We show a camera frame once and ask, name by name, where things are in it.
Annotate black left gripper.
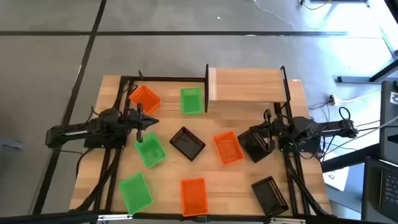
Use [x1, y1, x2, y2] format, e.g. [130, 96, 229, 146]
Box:
[128, 102, 160, 144]

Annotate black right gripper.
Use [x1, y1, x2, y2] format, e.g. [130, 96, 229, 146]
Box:
[248, 108, 281, 152]

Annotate black plastic basket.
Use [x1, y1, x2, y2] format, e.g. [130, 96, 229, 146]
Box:
[169, 126, 206, 162]
[251, 175, 290, 218]
[237, 128, 276, 164]

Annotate orange plastic basket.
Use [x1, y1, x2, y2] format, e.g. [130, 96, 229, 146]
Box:
[213, 131, 246, 166]
[129, 85, 162, 115]
[180, 177, 209, 217]

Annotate green plastic basket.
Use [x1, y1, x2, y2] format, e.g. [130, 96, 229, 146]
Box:
[119, 172, 154, 215]
[180, 87, 205, 116]
[134, 131, 168, 169]

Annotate white paper sheet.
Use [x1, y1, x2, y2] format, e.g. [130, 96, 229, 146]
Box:
[322, 167, 351, 192]

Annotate black metal desk leg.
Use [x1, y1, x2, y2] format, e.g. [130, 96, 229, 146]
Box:
[337, 58, 398, 84]
[322, 142, 382, 174]

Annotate black computer case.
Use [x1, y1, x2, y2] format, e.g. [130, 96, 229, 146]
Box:
[379, 80, 398, 166]

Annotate grey object on floor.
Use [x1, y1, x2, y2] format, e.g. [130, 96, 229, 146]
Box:
[0, 139, 24, 151]

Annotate dark laptop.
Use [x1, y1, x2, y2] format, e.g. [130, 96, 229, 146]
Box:
[361, 156, 398, 222]

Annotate wooden shelf with black frame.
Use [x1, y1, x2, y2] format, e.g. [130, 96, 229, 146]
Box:
[204, 63, 293, 113]

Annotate black aluminium rig frame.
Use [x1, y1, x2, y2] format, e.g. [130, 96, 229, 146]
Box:
[0, 70, 398, 224]

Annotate black looped cable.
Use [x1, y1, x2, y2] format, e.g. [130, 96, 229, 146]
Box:
[338, 106, 353, 122]

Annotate white power cable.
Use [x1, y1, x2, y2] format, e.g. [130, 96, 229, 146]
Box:
[337, 89, 382, 104]

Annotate grey cable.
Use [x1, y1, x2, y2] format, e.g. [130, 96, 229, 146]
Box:
[323, 115, 398, 156]

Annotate thin white floor cable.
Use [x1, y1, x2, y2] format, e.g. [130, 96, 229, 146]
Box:
[253, 0, 295, 27]

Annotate thin black floor cable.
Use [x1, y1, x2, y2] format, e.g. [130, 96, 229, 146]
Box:
[300, 0, 332, 11]

